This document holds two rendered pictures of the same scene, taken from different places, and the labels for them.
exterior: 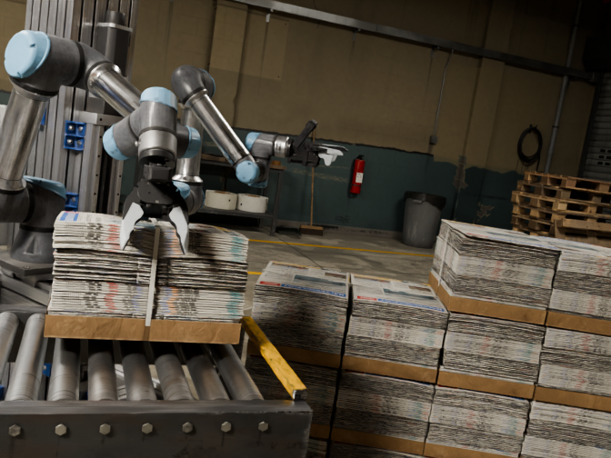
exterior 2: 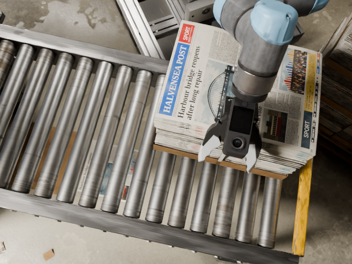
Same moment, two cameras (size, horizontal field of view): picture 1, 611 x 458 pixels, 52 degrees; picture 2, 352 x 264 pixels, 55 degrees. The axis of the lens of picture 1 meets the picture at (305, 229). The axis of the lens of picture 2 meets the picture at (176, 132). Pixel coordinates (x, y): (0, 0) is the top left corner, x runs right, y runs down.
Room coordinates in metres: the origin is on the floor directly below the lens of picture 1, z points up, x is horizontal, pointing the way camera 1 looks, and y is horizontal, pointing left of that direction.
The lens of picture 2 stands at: (0.93, 0.31, 1.77)
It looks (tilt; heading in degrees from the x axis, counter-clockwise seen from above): 73 degrees down; 23
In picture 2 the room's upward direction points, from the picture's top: 10 degrees clockwise
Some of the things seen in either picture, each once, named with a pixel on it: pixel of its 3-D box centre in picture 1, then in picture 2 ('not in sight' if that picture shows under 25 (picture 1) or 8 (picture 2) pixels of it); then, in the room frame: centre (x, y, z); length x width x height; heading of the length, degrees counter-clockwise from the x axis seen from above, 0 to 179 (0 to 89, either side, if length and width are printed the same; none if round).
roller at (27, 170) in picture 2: not in sight; (45, 120); (1.03, 0.79, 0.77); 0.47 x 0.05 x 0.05; 20
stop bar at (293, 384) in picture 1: (269, 352); (305, 178); (1.29, 0.04, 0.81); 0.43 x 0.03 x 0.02; 20
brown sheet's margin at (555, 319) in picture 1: (574, 309); not in sight; (1.98, -0.89, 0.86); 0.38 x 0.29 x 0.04; 177
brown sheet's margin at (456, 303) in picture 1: (481, 294); not in sight; (1.99, -0.60, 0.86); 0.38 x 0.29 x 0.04; 179
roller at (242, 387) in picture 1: (229, 364); (274, 171); (1.28, 0.12, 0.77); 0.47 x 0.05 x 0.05; 20
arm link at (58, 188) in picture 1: (41, 200); not in sight; (1.77, 0.76, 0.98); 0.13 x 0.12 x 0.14; 144
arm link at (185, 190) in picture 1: (172, 201); not in sight; (2.20, 0.48, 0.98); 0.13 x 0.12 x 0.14; 172
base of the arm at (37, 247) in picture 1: (40, 240); not in sight; (1.78, 0.76, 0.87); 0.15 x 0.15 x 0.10
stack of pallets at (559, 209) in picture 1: (568, 227); not in sight; (8.19, -3.40, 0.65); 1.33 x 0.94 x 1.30; 114
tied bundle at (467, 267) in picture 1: (486, 269); not in sight; (1.99, -0.60, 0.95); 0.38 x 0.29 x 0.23; 179
